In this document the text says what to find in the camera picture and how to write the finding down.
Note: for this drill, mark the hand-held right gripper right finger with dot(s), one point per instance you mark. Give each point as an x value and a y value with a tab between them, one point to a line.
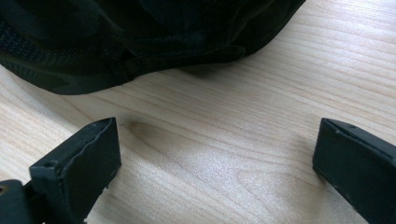
358	168

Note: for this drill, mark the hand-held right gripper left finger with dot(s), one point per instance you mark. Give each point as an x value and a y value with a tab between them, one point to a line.
77	174

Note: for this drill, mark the black fabric bag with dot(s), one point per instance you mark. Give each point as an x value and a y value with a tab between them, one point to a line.
124	40

